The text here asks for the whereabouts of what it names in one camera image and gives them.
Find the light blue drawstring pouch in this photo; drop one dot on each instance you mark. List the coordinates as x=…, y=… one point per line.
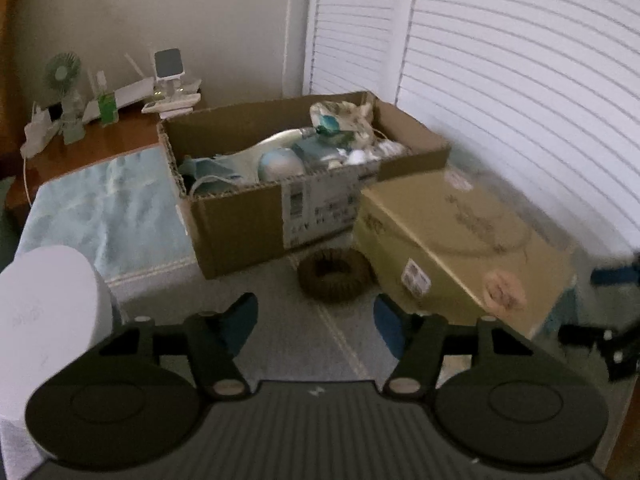
x=317, y=155

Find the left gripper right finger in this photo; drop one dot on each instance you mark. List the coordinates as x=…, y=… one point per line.
x=490, y=392

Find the clear jar white lid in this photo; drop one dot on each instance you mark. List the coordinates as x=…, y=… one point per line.
x=54, y=307

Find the small green desk fan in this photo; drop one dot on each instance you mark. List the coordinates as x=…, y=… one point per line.
x=61, y=76

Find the blue white plush toy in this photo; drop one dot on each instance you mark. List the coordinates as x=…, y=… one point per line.
x=280, y=164

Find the white remote control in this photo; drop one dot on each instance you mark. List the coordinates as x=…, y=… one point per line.
x=167, y=105

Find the open brown cardboard box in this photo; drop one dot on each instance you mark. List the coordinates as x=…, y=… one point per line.
x=234, y=229

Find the blue face mask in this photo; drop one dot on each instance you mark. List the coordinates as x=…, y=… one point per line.
x=209, y=176

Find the white wifi router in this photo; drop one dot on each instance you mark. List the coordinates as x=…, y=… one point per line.
x=136, y=92

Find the small screen device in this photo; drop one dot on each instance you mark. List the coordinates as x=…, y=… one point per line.
x=168, y=64

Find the white power strip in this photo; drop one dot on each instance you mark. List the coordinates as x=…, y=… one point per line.
x=44, y=124

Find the grey checked blanket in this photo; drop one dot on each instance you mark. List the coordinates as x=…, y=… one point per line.
x=300, y=338

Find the white socks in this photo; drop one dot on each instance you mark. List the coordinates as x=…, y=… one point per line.
x=378, y=151

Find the wooden nightstand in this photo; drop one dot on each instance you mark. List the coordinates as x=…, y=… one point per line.
x=133, y=132

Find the closed tan cardboard box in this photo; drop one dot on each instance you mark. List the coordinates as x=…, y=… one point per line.
x=440, y=243

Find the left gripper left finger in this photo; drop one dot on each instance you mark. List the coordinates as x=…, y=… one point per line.
x=142, y=392

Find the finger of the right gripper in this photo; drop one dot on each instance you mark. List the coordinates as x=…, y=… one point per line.
x=588, y=337
x=622, y=275

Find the dark brown ring toy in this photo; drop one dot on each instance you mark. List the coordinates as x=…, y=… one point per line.
x=335, y=275

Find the white bone toy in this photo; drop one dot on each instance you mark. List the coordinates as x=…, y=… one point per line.
x=246, y=162

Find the green spray bottle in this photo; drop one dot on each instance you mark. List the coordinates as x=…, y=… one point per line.
x=107, y=102

